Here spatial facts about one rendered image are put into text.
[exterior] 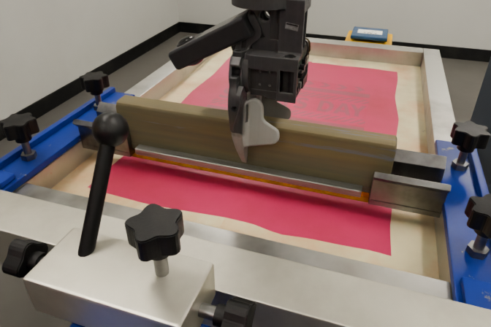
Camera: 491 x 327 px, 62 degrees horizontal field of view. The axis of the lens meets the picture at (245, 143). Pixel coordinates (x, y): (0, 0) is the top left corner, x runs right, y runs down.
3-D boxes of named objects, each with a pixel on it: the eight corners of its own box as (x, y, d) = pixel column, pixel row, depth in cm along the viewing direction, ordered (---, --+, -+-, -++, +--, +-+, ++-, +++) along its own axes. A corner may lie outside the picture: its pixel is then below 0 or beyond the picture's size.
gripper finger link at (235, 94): (238, 137, 49) (242, 63, 46) (226, 135, 49) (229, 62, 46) (250, 126, 53) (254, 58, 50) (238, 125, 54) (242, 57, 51)
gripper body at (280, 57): (294, 110, 47) (301, 1, 41) (223, 100, 49) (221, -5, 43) (307, 85, 53) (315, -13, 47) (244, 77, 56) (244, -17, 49)
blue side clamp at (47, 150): (116, 120, 79) (110, 85, 75) (139, 123, 77) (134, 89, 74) (-13, 220, 54) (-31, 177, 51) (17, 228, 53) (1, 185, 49)
